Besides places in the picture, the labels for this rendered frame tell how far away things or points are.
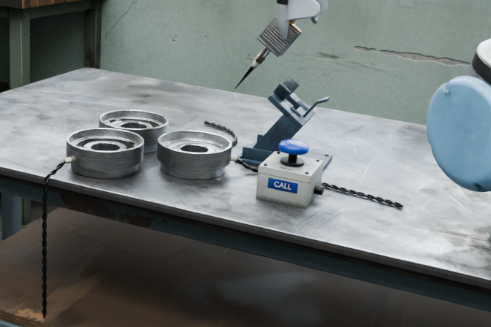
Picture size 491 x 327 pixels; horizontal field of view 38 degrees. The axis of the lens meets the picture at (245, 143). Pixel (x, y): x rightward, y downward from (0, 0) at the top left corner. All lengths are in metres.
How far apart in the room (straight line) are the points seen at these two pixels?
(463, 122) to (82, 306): 0.68
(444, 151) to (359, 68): 1.83
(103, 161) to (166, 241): 0.45
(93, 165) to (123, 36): 1.95
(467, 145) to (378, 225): 0.22
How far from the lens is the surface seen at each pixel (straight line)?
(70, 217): 1.46
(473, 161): 0.73
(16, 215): 1.90
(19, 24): 2.51
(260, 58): 1.06
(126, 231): 1.41
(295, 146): 0.92
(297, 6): 1.01
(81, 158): 0.96
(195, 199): 0.92
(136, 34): 2.86
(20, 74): 2.54
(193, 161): 0.96
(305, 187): 0.91
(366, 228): 0.89
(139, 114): 1.15
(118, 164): 0.96
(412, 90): 2.55
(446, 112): 0.74
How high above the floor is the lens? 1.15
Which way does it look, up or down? 18 degrees down
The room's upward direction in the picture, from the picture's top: 5 degrees clockwise
